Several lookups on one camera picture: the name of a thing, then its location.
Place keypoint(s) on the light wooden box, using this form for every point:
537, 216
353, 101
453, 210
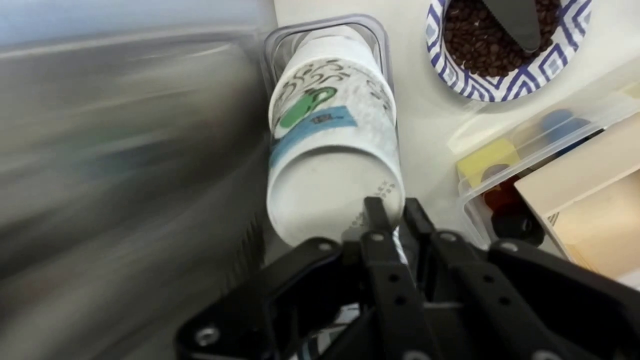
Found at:
593, 206

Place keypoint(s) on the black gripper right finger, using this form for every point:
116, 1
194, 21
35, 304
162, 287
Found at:
521, 301

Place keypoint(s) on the coffee beans heap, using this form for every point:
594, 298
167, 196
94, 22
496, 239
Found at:
477, 42

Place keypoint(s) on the white printed paper cup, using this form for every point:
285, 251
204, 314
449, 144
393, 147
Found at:
333, 180

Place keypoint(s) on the clear plastic cup holder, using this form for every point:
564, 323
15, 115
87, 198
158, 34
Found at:
380, 41

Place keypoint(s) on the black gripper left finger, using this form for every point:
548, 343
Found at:
393, 301

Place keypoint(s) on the blue white patterned bowl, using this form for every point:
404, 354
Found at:
521, 82

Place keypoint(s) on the dark grey scoop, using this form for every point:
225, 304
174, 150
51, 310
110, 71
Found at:
517, 22

